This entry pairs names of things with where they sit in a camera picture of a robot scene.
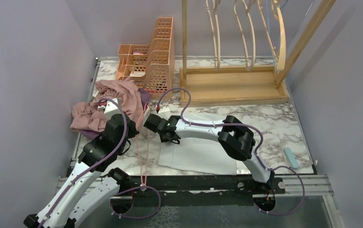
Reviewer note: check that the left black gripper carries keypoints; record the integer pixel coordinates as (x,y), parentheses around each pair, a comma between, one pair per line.
(133,131)

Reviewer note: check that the white skirt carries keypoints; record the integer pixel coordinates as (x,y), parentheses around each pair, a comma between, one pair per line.
(197,155)

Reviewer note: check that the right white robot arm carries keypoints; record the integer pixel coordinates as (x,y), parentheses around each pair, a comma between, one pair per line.
(240,141)

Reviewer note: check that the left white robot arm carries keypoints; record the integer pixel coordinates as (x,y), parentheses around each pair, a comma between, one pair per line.
(87,187)

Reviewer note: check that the wooden hanger rack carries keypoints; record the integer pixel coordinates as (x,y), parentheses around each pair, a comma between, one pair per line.
(234,85)

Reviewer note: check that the wooden hanger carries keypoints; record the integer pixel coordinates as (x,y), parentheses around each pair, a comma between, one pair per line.
(279,51)
(214,23)
(249,59)

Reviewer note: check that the purple cloth under pile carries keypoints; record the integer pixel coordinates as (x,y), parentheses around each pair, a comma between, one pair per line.
(145,98)

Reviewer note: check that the orange plastic file organizer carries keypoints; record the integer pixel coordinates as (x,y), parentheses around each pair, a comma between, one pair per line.
(150,66)

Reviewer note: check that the light blue small block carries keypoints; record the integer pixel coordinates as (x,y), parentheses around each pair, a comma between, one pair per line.
(290,158)

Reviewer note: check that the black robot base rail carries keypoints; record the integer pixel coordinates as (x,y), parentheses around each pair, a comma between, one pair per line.
(194,190)

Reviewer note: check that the blue wire hanger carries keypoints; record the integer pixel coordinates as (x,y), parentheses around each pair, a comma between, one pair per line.
(274,28)

